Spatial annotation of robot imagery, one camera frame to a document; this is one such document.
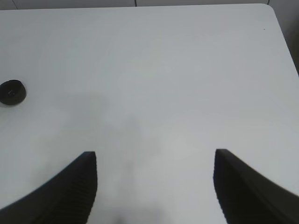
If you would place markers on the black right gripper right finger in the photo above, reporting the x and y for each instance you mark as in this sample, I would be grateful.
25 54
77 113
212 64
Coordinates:
247 197

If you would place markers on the small black teacup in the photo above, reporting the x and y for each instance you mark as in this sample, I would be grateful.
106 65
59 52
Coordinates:
12 92

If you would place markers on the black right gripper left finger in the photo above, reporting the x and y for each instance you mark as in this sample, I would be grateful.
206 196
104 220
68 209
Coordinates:
67 198

